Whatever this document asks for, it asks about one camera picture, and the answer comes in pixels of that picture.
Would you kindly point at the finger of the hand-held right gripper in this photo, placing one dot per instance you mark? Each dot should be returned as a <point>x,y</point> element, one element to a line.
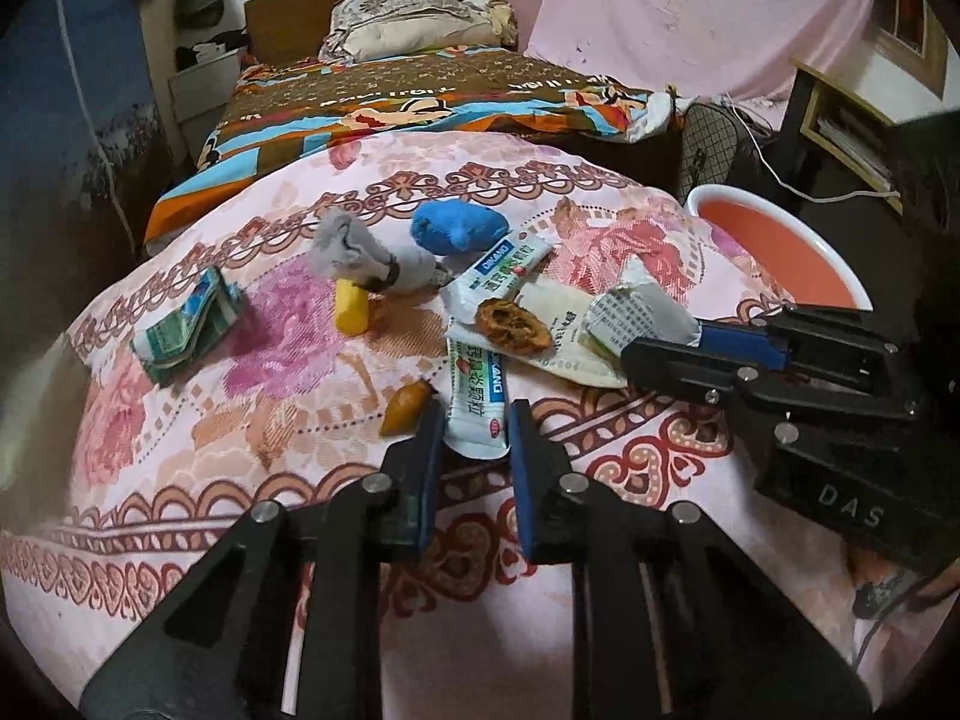
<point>739,341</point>
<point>675,367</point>

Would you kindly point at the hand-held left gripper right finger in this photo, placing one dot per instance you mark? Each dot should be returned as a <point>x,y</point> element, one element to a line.
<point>521,465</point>

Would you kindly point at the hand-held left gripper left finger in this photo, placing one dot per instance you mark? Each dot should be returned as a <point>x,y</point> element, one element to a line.
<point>430,465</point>

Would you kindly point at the newspaper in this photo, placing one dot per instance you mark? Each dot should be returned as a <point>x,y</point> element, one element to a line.
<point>637,315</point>

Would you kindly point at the white green sachet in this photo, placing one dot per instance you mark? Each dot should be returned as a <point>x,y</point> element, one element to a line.
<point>476,405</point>
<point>495,270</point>

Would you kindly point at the orange basin with white rim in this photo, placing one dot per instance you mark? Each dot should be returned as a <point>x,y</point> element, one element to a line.
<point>780,255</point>

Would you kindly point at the yellow cylinder piece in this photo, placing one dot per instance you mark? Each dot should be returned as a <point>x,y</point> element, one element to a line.
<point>351,311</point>

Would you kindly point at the orange peel piece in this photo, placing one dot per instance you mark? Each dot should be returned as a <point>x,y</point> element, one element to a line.
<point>405,409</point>

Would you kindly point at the white paper receipt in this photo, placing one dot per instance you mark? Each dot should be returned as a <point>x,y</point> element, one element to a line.
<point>559,307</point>

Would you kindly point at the brown dried cookie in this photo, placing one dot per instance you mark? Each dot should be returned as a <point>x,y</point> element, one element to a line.
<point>514,324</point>

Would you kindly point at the pink floral blanket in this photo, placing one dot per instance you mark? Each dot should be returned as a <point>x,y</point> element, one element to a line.
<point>262,397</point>

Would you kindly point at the grey cloth bundle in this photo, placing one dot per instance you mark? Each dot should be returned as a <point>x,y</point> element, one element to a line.
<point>352,247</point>

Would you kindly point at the blue cloth ball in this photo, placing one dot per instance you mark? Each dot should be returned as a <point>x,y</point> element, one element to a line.
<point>457,225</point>

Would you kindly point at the wooden shelf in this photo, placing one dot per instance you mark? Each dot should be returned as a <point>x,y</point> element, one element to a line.
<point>810,90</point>

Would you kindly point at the folded green packet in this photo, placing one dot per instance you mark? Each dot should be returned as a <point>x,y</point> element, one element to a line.
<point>187,322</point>

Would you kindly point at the pink hanging cloth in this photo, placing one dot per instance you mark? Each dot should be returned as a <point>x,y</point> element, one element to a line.
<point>675,15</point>

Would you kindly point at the brown orange printed blanket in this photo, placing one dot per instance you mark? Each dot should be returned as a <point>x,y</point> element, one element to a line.
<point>375,97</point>

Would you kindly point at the beige crumpled cloth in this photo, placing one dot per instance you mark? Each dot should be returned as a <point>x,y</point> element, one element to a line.
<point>502,22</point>

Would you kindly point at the floral pillow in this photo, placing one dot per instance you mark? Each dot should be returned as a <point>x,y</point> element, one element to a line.
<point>405,30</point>

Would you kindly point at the white cabinet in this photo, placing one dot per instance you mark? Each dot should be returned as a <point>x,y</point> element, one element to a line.
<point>199,97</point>

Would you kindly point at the wooden bed headboard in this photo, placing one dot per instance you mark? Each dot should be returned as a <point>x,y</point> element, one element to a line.
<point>300,15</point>

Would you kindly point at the framed wall picture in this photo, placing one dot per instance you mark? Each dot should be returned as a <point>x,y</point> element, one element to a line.
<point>911,22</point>

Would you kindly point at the blue starry wall poster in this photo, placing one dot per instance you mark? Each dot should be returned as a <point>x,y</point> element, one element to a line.
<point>45,90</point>

